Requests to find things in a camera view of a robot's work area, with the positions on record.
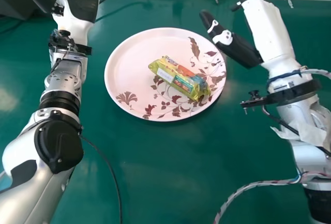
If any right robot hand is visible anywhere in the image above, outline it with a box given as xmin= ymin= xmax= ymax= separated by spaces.
xmin=199 ymin=0 xmax=323 ymax=115

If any plate with brown leaf pattern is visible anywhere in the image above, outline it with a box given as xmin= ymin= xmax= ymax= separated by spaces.
xmin=104 ymin=27 xmax=228 ymax=123

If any yellow-green biscuit packet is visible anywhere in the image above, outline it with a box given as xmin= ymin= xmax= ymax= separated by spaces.
xmin=147 ymin=55 xmax=212 ymax=103

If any white spiral-wrapped cable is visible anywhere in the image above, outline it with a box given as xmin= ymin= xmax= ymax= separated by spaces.
xmin=213 ymin=173 xmax=311 ymax=224
xmin=299 ymin=67 xmax=331 ymax=80

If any black cable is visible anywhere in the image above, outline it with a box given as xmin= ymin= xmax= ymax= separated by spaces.
xmin=77 ymin=133 xmax=123 ymax=224
xmin=261 ymin=104 xmax=302 ymax=135

